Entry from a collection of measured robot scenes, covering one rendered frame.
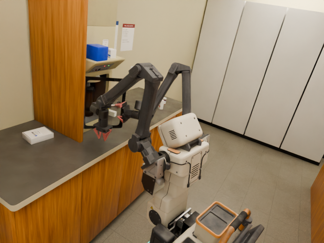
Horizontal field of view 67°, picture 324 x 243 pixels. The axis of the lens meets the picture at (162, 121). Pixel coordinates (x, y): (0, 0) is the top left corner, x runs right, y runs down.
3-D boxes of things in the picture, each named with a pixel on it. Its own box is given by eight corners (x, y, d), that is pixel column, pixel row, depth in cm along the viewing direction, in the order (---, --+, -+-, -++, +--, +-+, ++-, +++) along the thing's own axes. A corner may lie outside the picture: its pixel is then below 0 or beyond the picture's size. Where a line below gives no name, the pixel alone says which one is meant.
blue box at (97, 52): (86, 58, 163) (86, 44, 159) (96, 56, 171) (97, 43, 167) (97, 61, 159) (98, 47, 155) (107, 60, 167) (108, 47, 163)
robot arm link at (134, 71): (140, 73, 112) (156, 71, 120) (135, 61, 112) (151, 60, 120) (96, 109, 141) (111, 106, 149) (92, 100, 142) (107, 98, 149)
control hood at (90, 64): (80, 73, 164) (81, 58, 160) (112, 67, 191) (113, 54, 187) (93, 77, 160) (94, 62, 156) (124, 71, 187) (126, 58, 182)
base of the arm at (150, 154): (150, 164, 119) (166, 156, 128) (142, 149, 121) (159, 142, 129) (141, 170, 125) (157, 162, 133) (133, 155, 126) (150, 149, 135)
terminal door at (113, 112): (81, 128, 183) (83, 75, 166) (121, 128, 195) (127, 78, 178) (81, 128, 182) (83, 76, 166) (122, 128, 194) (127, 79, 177)
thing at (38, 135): (21, 137, 168) (21, 132, 167) (44, 130, 181) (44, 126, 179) (31, 144, 162) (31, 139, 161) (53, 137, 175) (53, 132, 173)
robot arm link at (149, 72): (153, 71, 107) (168, 70, 114) (132, 61, 114) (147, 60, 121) (136, 155, 126) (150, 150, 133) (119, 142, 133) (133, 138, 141)
